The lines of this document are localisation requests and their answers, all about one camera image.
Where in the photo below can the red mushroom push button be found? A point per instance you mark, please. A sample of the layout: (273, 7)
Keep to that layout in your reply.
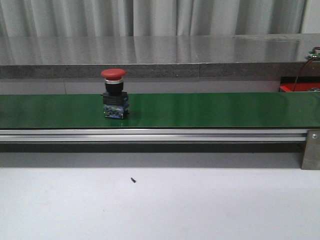
(115, 100)

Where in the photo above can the red plastic tray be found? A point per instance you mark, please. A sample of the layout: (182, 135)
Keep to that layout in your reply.
(303, 84)

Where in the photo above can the grey curtain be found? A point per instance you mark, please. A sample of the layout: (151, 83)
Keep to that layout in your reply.
(95, 18)

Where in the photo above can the small green circuit board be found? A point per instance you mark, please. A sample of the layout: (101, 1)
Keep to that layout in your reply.
(315, 54)

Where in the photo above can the steel conveyor support bracket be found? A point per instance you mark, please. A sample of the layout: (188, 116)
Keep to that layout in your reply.
(311, 157)

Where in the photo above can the aluminium conveyor side rail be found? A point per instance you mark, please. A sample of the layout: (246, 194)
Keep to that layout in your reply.
(155, 135)

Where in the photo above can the green conveyor belt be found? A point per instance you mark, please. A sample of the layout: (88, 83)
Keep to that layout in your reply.
(164, 110)

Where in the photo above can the grey stone counter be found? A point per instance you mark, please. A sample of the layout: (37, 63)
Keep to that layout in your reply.
(81, 57)

